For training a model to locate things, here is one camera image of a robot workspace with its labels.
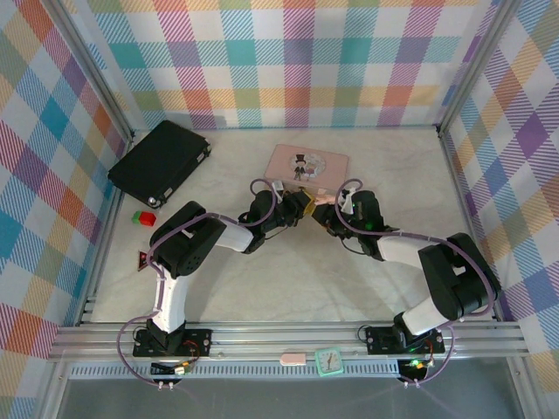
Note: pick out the small brass padlock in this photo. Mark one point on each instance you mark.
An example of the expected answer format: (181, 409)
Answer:
(311, 208)

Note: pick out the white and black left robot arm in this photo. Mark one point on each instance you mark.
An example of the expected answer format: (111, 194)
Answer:
(170, 297)

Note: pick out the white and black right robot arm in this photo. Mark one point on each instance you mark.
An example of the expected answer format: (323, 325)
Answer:
(454, 279)

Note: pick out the pink tin box wedding print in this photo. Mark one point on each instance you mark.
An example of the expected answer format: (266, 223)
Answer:
(332, 163)

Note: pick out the black zip case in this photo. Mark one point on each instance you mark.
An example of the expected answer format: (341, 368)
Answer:
(159, 163)

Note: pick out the red and green block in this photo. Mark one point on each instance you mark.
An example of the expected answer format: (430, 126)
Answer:
(144, 218)

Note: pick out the small teal clock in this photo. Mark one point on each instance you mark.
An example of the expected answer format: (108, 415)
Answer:
(328, 361)

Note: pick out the pink eraser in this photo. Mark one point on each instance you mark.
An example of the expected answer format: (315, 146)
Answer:
(293, 359)

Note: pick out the small green circuit board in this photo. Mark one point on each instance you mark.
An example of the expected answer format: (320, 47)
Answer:
(183, 369)

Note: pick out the aluminium side rail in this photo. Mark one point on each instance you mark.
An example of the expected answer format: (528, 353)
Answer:
(465, 205)
(114, 205)

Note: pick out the aluminium front frame rail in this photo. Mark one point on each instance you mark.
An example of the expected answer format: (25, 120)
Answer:
(271, 340)

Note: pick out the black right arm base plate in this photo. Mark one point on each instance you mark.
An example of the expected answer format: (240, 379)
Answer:
(380, 340)

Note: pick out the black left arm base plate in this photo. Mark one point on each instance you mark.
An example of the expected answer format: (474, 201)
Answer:
(201, 342)

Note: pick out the aluminium frame post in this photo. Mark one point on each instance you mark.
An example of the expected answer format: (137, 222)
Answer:
(476, 65)
(94, 70)

